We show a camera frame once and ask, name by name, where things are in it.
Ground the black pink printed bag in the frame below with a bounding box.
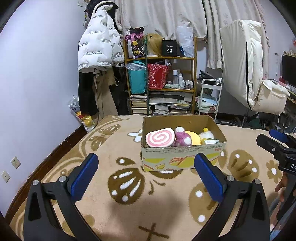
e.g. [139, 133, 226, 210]
[125, 27, 145, 59]

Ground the white curtain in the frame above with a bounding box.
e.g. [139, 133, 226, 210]
[115, 0, 269, 73]

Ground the green tissue pack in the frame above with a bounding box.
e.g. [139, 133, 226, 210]
[203, 138, 219, 145]

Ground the yellow plush toy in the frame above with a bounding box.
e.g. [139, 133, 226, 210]
[185, 131, 201, 146]

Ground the blonde wig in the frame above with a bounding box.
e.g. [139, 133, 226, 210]
[147, 33, 163, 57]

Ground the white rolling cart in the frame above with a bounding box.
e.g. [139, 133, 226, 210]
[195, 78, 223, 121]

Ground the wall socket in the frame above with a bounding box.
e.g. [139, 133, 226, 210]
[1, 171, 11, 183]
[11, 157, 21, 169]

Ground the pink swirl roll pillow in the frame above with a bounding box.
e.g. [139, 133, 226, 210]
[145, 128, 175, 148]

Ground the red gift bag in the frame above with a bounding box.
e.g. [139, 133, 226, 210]
[148, 63, 170, 90]

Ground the pink plush bear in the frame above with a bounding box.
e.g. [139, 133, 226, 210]
[174, 126, 192, 147]

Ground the wooden bookshelf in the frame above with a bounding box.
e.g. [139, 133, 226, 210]
[122, 34, 198, 116]

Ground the right hand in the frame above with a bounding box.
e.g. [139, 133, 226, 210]
[274, 172, 288, 202]

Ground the beige hanging coat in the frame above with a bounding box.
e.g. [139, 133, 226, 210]
[93, 69, 118, 120]

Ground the black box with 40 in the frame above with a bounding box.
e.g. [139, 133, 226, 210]
[162, 40, 177, 57]

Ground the cardboard box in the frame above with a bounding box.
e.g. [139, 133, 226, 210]
[141, 115, 226, 172]

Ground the white plastic bag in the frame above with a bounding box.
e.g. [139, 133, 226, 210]
[176, 26, 195, 58]

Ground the white feathery plush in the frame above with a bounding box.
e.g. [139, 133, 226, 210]
[199, 128, 215, 144]

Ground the teal bag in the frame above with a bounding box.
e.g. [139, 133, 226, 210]
[125, 61, 146, 94]

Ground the white folded mattress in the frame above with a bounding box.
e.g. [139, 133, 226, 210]
[220, 20, 263, 111]

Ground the white puffer jacket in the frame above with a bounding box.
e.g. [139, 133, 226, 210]
[77, 1, 125, 73]

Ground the cream bundled duvet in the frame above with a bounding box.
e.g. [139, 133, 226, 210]
[252, 79, 290, 115]

